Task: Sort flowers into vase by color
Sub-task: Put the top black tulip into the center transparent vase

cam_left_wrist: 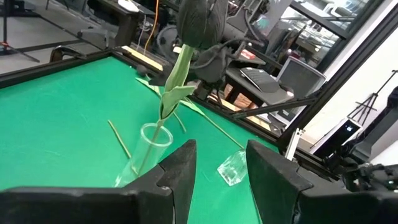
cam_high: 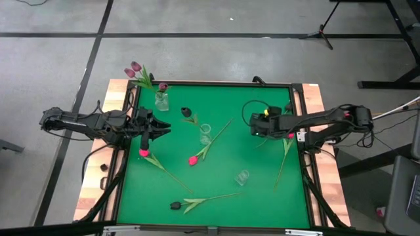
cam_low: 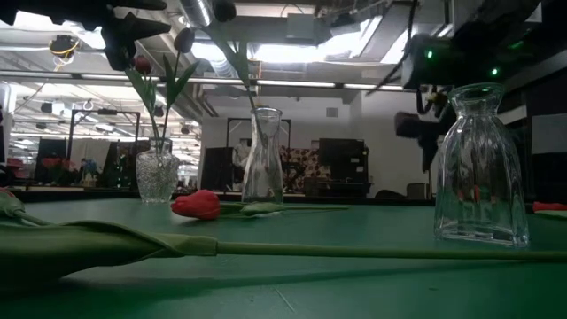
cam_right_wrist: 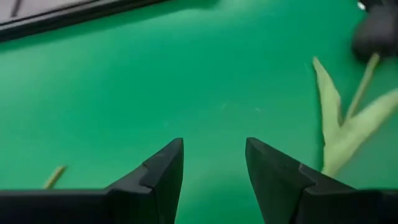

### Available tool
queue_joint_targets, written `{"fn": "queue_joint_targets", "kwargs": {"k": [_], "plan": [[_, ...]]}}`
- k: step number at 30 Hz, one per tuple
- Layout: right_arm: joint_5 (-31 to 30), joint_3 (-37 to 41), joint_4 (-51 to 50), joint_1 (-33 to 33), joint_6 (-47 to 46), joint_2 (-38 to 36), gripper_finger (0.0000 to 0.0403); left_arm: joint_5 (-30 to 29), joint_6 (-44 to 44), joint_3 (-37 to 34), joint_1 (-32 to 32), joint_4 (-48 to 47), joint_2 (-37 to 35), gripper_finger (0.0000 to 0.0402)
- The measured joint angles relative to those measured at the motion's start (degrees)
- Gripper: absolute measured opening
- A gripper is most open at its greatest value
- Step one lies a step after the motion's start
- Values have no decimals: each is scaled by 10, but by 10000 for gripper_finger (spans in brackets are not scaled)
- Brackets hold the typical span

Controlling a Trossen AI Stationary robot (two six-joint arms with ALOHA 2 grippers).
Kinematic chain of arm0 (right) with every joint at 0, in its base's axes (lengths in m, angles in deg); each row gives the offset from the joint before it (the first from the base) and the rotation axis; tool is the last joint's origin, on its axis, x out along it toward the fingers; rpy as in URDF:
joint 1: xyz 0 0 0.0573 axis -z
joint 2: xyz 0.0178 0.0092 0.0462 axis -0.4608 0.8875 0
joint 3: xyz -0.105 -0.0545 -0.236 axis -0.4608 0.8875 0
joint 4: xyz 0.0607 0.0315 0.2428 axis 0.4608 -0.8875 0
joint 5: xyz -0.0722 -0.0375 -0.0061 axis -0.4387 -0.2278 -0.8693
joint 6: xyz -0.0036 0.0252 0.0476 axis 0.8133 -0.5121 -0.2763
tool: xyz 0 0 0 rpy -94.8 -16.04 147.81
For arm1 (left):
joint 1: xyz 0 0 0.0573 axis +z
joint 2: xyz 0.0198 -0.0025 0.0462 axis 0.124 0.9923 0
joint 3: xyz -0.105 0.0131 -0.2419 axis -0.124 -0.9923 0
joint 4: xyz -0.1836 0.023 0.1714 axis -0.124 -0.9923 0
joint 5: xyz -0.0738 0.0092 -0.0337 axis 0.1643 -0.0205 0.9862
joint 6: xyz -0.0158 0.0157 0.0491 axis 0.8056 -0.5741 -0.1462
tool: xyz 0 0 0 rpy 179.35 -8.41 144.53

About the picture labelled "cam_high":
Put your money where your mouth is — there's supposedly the pink artificial tulip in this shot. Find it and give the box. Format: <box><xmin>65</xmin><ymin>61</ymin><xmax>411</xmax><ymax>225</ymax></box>
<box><xmin>188</xmin><ymin>118</ymin><xmax>234</xmax><ymax>167</ymax></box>
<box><xmin>138</xmin><ymin>148</ymin><xmax>194</xmax><ymax>194</ymax></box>
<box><xmin>274</xmin><ymin>132</ymin><xmax>295</xmax><ymax>191</ymax></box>

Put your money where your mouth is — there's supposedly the ribbed clear glass vase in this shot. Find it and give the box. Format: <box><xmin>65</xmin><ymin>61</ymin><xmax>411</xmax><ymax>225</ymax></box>
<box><xmin>234</xmin><ymin>169</ymin><xmax>250</xmax><ymax>187</ymax></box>

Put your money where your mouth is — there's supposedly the maroon artificial tulip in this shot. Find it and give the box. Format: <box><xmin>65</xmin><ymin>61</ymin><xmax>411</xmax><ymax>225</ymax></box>
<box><xmin>157</xmin><ymin>81</ymin><xmax>171</xmax><ymax>99</ymax></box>
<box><xmin>123</xmin><ymin>68</ymin><xmax>154</xmax><ymax>91</ymax></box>
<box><xmin>131</xmin><ymin>61</ymin><xmax>155</xmax><ymax>90</ymax></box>

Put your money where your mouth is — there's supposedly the green table mat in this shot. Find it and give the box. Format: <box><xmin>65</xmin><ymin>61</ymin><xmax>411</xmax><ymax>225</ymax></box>
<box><xmin>116</xmin><ymin>84</ymin><xmax>311</xmax><ymax>230</ymax></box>

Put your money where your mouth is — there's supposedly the black table frame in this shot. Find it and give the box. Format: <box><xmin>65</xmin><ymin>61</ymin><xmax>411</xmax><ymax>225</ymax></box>
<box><xmin>100</xmin><ymin>79</ymin><xmax>329</xmax><ymax>234</ymax></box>

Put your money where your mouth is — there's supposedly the black desk frame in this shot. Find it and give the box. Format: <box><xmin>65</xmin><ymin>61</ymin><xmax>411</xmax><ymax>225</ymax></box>
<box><xmin>329</xmin><ymin>0</ymin><xmax>420</xmax><ymax>90</ymax></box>

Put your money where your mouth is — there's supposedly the dark keypad device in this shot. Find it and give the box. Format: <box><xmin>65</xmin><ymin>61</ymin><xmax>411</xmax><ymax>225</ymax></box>
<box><xmin>406</xmin><ymin>175</ymin><xmax>420</xmax><ymax>224</ymax></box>

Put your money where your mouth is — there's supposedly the thin dark floor cable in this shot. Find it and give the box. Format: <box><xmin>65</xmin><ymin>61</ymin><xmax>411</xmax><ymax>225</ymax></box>
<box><xmin>14</xmin><ymin>0</ymin><xmax>50</xmax><ymax>7</ymax></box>

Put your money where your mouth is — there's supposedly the tall clear glass vase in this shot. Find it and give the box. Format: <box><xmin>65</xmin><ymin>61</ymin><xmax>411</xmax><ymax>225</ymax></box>
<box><xmin>199</xmin><ymin>123</ymin><xmax>213</xmax><ymax>146</ymax></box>

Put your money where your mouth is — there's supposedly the textured glass vase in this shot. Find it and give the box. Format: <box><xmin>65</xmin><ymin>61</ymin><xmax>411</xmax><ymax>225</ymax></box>
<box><xmin>154</xmin><ymin>92</ymin><xmax>170</xmax><ymax>112</ymax></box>

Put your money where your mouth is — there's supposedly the white rod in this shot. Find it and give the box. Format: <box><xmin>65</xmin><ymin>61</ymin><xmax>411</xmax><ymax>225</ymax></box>
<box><xmin>372</xmin><ymin>96</ymin><xmax>420</xmax><ymax>121</ymax></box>

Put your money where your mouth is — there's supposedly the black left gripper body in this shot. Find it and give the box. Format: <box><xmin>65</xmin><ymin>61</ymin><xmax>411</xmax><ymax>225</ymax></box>
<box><xmin>129</xmin><ymin>106</ymin><xmax>157</xmax><ymax>152</ymax></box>

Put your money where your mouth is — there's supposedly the silver metal bracket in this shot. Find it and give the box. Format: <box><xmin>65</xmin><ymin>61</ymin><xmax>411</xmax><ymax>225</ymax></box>
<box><xmin>102</xmin><ymin>224</ymin><xmax>142</xmax><ymax>236</ymax></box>
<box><xmin>284</xmin><ymin>229</ymin><xmax>324</xmax><ymax>236</ymax></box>

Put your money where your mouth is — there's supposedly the black support strut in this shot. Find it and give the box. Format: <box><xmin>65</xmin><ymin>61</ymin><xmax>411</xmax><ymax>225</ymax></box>
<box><xmin>78</xmin><ymin>153</ymin><xmax>131</xmax><ymax>224</ymax></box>
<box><xmin>303</xmin><ymin>167</ymin><xmax>350</xmax><ymax>229</ymax></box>

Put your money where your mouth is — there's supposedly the black desk leg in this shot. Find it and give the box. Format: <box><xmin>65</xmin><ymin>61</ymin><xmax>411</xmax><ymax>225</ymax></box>
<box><xmin>337</xmin><ymin>144</ymin><xmax>414</xmax><ymax>178</ymax></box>

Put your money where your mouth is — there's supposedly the black tripod stand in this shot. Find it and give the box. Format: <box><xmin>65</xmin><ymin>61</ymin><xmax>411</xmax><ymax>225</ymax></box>
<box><xmin>299</xmin><ymin>1</ymin><xmax>342</xmax><ymax>50</ymax></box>

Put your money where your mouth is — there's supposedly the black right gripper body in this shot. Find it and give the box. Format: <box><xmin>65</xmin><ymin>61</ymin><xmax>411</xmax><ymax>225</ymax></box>
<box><xmin>249</xmin><ymin>106</ymin><xmax>284</xmax><ymax>138</ymax></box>

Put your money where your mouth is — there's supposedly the grey cabinet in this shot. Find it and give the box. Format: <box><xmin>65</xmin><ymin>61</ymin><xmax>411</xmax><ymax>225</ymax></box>
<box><xmin>383</xmin><ymin>111</ymin><xmax>420</xmax><ymax>236</ymax></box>

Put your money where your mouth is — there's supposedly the black floor cable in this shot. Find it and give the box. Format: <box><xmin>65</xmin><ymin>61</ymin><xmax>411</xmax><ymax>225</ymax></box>
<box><xmin>356</xmin><ymin>111</ymin><xmax>410</xmax><ymax>150</ymax></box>

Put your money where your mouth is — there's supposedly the grey floor object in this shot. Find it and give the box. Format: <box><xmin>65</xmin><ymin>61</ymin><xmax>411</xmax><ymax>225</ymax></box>
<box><xmin>0</xmin><ymin>139</ymin><xmax>26</xmax><ymax>154</ymax></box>

